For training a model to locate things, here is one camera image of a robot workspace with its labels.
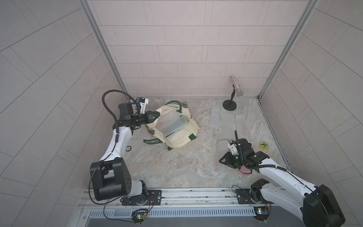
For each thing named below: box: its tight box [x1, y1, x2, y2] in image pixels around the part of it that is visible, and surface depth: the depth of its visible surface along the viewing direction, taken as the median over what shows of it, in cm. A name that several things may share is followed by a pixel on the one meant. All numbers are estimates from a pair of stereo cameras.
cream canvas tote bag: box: [143, 100, 200, 151], surface depth 94 cm
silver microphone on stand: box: [222, 75, 244, 112], surface depth 111 cm
